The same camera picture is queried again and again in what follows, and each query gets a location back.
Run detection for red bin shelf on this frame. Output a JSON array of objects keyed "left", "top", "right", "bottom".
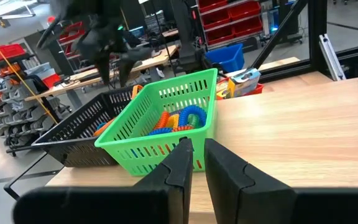
[
  {"left": 196, "top": 0, "right": 264, "bottom": 50},
  {"left": 57, "top": 21, "right": 86, "bottom": 58}
]

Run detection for blue storage bins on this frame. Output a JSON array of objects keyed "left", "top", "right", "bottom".
[{"left": 204, "top": 43, "right": 246, "bottom": 73}]

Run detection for green plastic basket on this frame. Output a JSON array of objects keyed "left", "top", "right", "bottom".
[{"left": 94, "top": 67, "right": 219, "bottom": 177}]

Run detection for black plastic basket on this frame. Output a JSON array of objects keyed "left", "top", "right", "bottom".
[{"left": 31, "top": 85, "right": 136, "bottom": 168}]

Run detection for long white bar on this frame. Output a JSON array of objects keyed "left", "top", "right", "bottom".
[{"left": 318, "top": 33, "right": 347, "bottom": 82}]

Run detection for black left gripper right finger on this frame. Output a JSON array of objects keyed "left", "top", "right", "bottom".
[{"left": 203, "top": 138, "right": 298, "bottom": 224}]

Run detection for yellow hanging cable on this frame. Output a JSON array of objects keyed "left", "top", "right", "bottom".
[{"left": 0, "top": 26, "right": 58, "bottom": 125}]

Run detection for green yellow cardboard box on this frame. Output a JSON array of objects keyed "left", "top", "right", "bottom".
[
  {"left": 228, "top": 68, "right": 262, "bottom": 98},
  {"left": 216, "top": 79, "right": 233, "bottom": 100}
]

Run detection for wooden riser shelf black legs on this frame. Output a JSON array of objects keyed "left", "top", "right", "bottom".
[{"left": 3, "top": 76, "right": 358, "bottom": 224}]

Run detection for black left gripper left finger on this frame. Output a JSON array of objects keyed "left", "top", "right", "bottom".
[{"left": 134, "top": 138, "right": 195, "bottom": 224}]

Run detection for wooden desk grey legs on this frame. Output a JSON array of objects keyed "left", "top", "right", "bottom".
[{"left": 25, "top": 44, "right": 180, "bottom": 110}]

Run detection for red plastic basket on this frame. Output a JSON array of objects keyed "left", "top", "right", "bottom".
[{"left": 216, "top": 81, "right": 264, "bottom": 101}]

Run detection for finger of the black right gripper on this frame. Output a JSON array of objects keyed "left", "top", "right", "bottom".
[
  {"left": 118, "top": 58, "right": 135, "bottom": 88},
  {"left": 99, "top": 57, "right": 112, "bottom": 86}
]

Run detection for grey bin storage rack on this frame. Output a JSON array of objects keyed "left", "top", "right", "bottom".
[{"left": 0, "top": 43, "right": 74, "bottom": 156}]

